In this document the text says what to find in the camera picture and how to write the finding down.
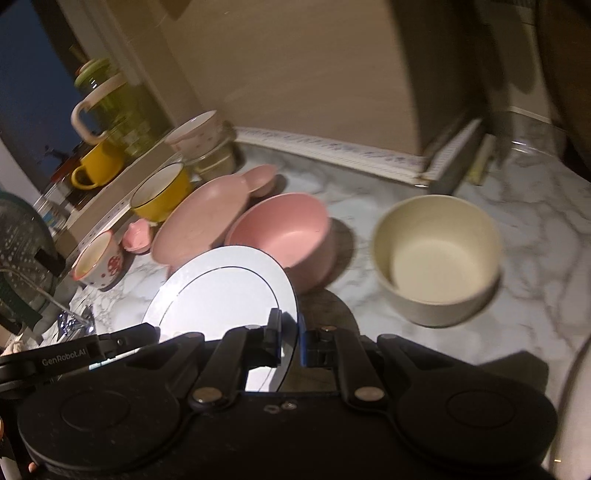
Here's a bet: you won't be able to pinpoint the white plate with dark rim line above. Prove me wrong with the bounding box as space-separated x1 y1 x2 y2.
141 246 300 394

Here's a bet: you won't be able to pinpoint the clear plastic food container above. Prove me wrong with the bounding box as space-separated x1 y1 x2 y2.
187 136 238 183

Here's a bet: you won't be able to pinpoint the white bowl with red mushrooms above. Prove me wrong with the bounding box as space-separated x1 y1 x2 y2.
70 230 126 291

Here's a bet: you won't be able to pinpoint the white bowl with flower print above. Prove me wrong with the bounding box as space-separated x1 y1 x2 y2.
164 110 223 157

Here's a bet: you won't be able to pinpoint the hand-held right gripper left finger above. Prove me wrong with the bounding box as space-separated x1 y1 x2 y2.
124 308 283 411

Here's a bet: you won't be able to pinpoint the chrome faucet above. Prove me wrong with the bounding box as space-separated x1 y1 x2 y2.
54 305 99 339

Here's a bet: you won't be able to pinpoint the large pink bowl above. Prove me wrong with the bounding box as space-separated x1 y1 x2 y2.
224 193 337 294

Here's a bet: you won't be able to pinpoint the white music-note edge strip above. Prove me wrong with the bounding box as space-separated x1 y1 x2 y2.
69 127 432 261

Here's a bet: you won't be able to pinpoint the cream bowl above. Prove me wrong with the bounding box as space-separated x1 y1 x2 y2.
372 194 504 328

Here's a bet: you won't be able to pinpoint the green glass teapot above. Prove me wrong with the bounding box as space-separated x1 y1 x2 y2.
70 58 169 155

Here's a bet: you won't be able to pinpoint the pink plate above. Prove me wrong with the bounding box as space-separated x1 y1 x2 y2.
151 174 252 267

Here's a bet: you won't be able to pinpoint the yellow bowl with dark rim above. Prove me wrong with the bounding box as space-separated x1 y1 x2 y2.
129 162 195 223

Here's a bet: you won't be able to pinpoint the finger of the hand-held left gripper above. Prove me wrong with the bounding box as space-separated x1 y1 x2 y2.
96 322 161 364

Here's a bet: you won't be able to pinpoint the metal colander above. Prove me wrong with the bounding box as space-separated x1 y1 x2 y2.
0 191 66 333

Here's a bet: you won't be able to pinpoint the small pink cat-shaped dishes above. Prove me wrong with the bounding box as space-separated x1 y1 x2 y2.
122 219 154 254

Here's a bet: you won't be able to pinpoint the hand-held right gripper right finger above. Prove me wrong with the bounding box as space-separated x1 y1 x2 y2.
299 325 445 412

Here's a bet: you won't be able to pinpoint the small pink heart-shaped dish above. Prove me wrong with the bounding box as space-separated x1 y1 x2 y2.
241 164 279 198

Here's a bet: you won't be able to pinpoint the yellow mug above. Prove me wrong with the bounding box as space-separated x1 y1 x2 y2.
70 141 127 191

